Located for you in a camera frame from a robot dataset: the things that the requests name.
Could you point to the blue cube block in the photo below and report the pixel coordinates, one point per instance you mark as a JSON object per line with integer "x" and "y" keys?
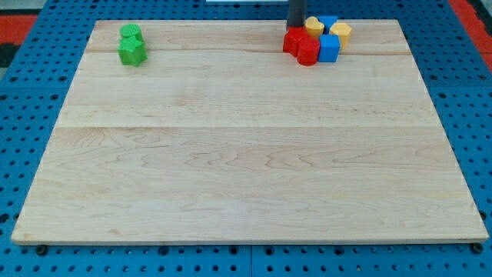
{"x": 329, "y": 48}

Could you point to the dark cylindrical robot arm tool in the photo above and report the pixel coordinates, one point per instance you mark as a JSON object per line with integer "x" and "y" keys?
{"x": 296, "y": 13}

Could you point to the yellow heart block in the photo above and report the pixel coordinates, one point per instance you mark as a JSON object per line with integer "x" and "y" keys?
{"x": 314, "y": 27}

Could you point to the red star block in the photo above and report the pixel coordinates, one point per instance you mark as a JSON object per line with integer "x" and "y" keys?
{"x": 292, "y": 38}

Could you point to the blue block behind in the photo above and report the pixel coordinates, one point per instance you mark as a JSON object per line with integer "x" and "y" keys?
{"x": 327, "y": 21}

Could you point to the green star block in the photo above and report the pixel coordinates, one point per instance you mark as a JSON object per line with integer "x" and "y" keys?
{"x": 131, "y": 51}

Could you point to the green cylinder block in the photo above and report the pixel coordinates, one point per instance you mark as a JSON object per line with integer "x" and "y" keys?
{"x": 131, "y": 30}

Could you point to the red cylinder block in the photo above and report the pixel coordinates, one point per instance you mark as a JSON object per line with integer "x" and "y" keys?
{"x": 308, "y": 51}

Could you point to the light wooden board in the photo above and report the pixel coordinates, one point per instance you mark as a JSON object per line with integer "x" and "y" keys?
{"x": 220, "y": 137}

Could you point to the yellow hexagon block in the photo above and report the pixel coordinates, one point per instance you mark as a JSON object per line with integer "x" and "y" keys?
{"x": 343, "y": 32}

